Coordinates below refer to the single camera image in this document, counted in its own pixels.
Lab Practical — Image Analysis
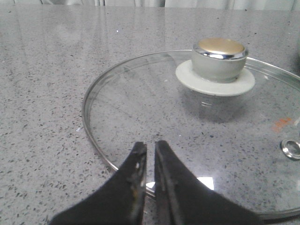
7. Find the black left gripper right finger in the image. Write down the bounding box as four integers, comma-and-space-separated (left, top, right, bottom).
155, 141, 263, 225

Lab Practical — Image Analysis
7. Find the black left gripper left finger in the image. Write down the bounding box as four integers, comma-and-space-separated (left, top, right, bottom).
50, 142, 147, 225

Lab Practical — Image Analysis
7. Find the glass pot lid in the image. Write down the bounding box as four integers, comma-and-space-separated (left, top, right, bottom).
82, 38, 300, 220

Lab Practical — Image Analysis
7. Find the white curtain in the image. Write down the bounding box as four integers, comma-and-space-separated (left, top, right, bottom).
35, 0, 300, 11

